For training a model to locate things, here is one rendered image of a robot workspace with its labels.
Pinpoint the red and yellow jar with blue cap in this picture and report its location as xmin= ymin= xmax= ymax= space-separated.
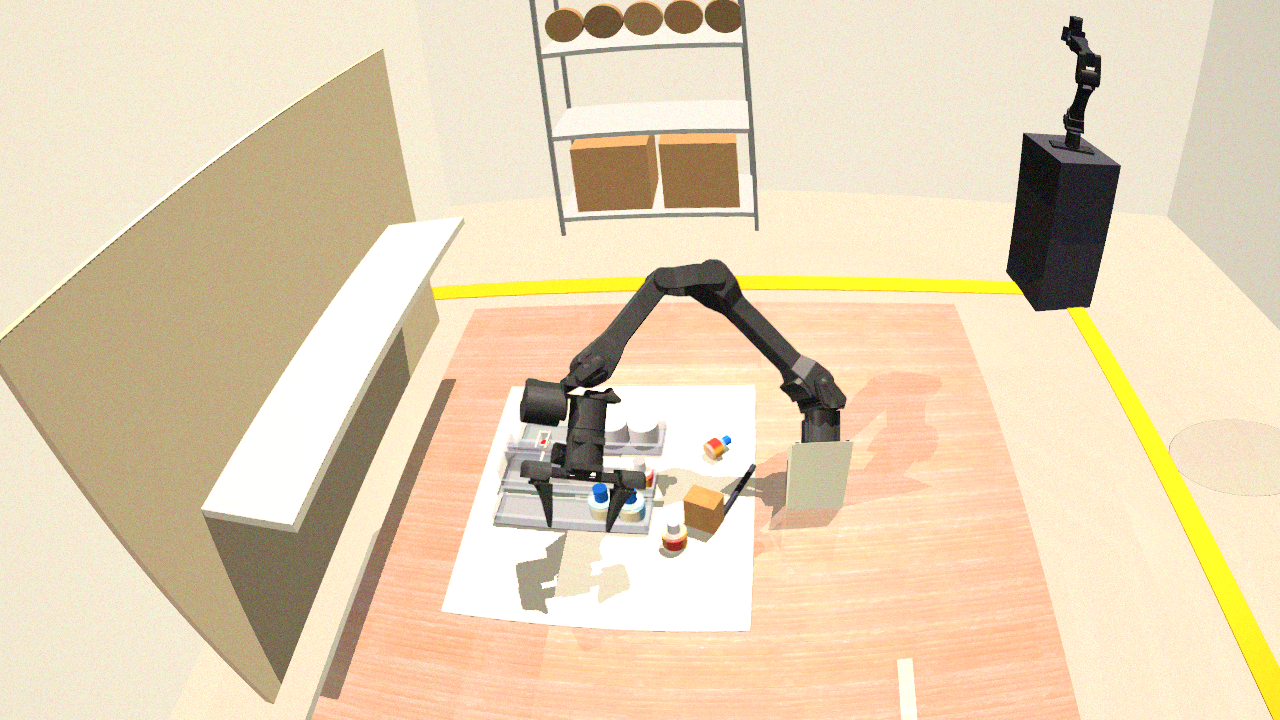
xmin=701 ymin=436 xmax=732 ymax=462

